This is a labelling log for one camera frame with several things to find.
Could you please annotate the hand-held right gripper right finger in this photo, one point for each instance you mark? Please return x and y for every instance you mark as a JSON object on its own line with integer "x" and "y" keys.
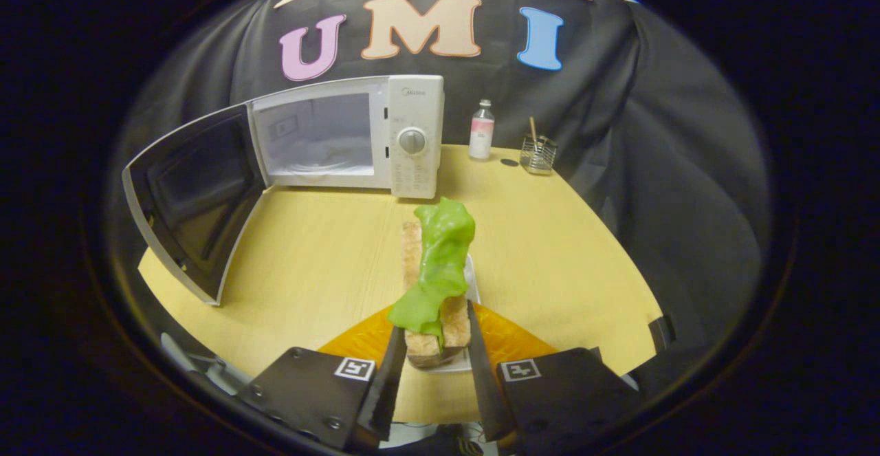
{"x": 485, "y": 387}

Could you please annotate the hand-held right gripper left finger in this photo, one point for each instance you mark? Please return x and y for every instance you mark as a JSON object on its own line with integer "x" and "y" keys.
{"x": 388, "y": 387}

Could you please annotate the sandwich with green lettuce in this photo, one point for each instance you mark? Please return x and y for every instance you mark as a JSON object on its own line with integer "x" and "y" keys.
{"x": 443, "y": 250}

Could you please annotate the white microwave oven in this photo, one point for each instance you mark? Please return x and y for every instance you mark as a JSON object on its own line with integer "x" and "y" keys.
{"x": 412, "y": 167}

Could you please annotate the white tray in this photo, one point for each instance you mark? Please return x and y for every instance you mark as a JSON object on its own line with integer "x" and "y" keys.
{"x": 471, "y": 280}

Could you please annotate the clear holder cup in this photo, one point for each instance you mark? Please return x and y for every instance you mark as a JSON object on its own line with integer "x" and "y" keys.
{"x": 538, "y": 157}

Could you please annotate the small bottle with pink label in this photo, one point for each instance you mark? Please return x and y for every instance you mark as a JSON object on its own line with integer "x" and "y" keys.
{"x": 481, "y": 133}

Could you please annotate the wooden stick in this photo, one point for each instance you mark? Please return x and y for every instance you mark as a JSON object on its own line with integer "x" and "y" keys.
{"x": 532, "y": 127}

